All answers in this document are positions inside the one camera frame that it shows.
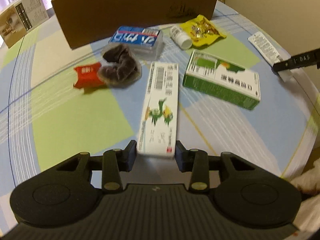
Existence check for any long white green-print box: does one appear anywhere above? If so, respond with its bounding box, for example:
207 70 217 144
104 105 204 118
137 62 179 159

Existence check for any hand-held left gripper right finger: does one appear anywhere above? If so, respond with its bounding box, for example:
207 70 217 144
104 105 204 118
175 140 266 191

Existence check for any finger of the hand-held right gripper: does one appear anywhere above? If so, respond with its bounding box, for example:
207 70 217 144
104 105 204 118
273 52 320 75

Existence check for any white pill bottle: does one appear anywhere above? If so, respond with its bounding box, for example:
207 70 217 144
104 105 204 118
169 26 193 50

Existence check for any clear packet of dark fruit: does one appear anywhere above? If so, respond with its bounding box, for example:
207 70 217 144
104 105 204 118
97 43 142 88

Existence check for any blue tissue pack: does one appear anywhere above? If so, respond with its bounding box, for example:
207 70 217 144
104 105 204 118
108 26 164 58

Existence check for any white cloth pouch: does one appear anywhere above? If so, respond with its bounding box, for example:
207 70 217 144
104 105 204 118
291 165 320 200

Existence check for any green and white medicine box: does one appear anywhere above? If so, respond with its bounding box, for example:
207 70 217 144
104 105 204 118
182 50 261 110

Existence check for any checked green and blue tablecloth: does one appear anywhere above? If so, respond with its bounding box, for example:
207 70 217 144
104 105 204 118
0 0 320 228

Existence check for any yellow snack packet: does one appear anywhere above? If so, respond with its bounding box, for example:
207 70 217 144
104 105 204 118
179 14 227 48

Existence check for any brown cardboard box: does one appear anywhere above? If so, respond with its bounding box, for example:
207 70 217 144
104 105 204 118
51 0 222 50

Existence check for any beige and white appliance box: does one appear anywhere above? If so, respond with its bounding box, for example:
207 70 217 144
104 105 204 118
0 0 49 48

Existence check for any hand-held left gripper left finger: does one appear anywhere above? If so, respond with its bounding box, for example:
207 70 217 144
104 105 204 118
55 140 137 192

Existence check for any red snack packet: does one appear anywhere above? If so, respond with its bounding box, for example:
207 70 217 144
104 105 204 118
73 62 104 90

